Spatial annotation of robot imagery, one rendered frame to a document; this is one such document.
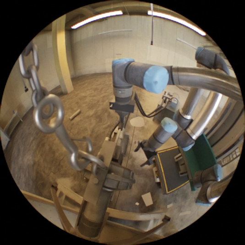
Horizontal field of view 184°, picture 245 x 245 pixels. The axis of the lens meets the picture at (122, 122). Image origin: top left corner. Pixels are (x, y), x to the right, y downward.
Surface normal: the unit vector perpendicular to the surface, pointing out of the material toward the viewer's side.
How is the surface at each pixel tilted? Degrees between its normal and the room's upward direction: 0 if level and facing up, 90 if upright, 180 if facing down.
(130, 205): 0
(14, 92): 90
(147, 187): 0
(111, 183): 22
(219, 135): 90
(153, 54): 90
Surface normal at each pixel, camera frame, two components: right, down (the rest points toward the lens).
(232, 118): -0.99, 0.07
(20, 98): 0.97, 0.18
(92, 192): 0.01, -0.68
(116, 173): 0.43, -0.53
